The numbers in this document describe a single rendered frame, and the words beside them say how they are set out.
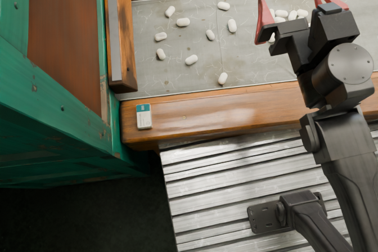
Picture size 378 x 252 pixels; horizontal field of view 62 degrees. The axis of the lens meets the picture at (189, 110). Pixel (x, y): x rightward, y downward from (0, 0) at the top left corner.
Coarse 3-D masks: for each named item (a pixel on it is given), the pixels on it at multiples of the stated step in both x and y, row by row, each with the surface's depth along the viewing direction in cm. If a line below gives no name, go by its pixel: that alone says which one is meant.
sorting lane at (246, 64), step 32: (160, 0) 92; (192, 0) 92; (224, 0) 91; (256, 0) 91; (288, 0) 91; (352, 0) 91; (160, 32) 89; (192, 32) 89; (224, 32) 89; (160, 64) 86; (192, 64) 86; (224, 64) 86; (256, 64) 86; (288, 64) 86; (128, 96) 84; (160, 96) 84
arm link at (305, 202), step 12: (300, 192) 71; (312, 192) 70; (288, 204) 68; (300, 204) 67; (312, 204) 67; (288, 216) 69; (300, 216) 64; (312, 216) 63; (324, 216) 63; (300, 228) 65; (312, 228) 60; (324, 228) 59; (312, 240) 60; (324, 240) 57; (336, 240) 56
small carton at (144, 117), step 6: (138, 108) 79; (144, 108) 79; (150, 108) 80; (138, 114) 78; (144, 114) 78; (150, 114) 78; (138, 120) 78; (144, 120) 78; (150, 120) 78; (138, 126) 78; (144, 126) 77; (150, 126) 77
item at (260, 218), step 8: (320, 200) 82; (248, 208) 82; (256, 208) 82; (272, 208) 82; (248, 216) 82; (256, 216) 81; (264, 216) 81; (272, 216) 81; (256, 224) 81; (264, 224) 81; (272, 224) 81; (280, 224) 81; (256, 232) 80
